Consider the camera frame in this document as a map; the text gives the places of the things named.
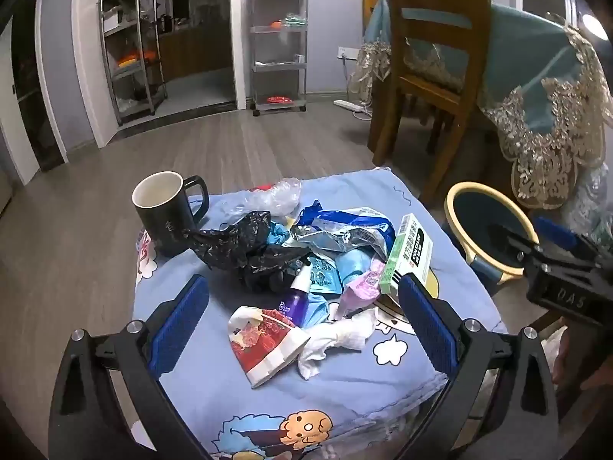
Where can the green white medicine box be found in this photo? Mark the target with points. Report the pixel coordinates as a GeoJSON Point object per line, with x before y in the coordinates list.
{"type": "Point", "coordinates": [407, 254]}

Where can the clear plastic bag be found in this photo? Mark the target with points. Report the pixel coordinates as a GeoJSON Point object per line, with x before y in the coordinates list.
{"type": "Point", "coordinates": [277, 196]}

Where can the wall outlet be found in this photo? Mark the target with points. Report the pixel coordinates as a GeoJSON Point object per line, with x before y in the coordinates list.
{"type": "Point", "coordinates": [346, 52]}

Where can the purple spray bottle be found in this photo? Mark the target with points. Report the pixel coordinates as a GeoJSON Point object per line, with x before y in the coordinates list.
{"type": "Point", "coordinates": [294, 302]}

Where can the light blue garment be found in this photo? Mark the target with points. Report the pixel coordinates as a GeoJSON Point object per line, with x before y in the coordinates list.
{"type": "Point", "coordinates": [354, 263]}

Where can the black mug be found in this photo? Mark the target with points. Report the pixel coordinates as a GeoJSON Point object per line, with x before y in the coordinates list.
{"type": "Point", "coordinates": [163, 235]}

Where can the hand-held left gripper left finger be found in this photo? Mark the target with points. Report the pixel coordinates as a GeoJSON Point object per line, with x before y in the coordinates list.
{"type": "Point", "coordinates": [179, 326]}

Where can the dark glass door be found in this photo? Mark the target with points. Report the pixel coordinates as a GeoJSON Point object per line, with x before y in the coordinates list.
{"type": "Point", "coordinates": [33, 96]}

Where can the black plastic bag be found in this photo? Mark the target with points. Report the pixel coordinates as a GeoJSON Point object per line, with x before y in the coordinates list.
{"type": "Point", "coordinates": [239, 244]}

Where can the grey storage cart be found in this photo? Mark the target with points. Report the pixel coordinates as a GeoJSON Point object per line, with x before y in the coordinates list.
{"type": "Point", "coordinates": [280, 68]}

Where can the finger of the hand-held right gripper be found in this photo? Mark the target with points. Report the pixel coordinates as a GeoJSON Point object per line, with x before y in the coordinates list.
{"type": "Point", "coordinates": [555, 231]}
{"type": "Point", "coordinates": [515, 244]}

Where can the pink wrapper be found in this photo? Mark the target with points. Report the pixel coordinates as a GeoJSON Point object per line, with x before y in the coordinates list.
{"type": "Point", "coordinates": [361, 287]}

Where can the blue cartoon printed blanket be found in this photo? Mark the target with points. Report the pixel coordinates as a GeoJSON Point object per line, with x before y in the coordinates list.
{"type": "Point", "coordinates": [215, 393]}

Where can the wooden chair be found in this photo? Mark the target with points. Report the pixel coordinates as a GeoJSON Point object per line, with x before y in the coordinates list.
{"type": "Point", "coordinates": [431, 93]}

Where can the person's right hand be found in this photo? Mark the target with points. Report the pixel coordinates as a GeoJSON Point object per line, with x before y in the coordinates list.
{"type": "Point", "coordinates": [598, 378]}

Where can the red white snack wrapper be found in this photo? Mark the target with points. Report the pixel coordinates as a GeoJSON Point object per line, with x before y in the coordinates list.
{"type": "Point", "coordinates": [263, 345]}

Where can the teal printed sachet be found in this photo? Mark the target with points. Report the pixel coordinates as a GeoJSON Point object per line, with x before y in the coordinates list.
{"type": "Point", "coordinates": [325, 275]}

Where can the metal shelf rack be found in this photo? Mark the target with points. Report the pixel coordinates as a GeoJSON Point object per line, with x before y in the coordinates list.
{"type": "Point", "coordinates": [129, 71]}

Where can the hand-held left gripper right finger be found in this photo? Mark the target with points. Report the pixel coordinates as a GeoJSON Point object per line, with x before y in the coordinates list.
{"type": "Point", "coordinates": [426, 326]}

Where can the silver blue foil wrapper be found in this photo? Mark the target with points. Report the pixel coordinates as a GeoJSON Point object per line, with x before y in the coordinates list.
{"type": "Point", "coordinates": [345, 237]}

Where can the white power strip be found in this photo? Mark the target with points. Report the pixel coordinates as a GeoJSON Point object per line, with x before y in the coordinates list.
{"type": "Point", "coordinates": [347, 104]}

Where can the yellow rimmed trash bin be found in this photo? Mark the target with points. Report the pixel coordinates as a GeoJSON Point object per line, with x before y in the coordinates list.
{"type": "Point", "coordinates": [479, 220]}

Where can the white tissue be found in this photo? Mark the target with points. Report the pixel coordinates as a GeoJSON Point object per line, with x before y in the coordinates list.
{"type": "Point", "coordinates": [345, 333]}

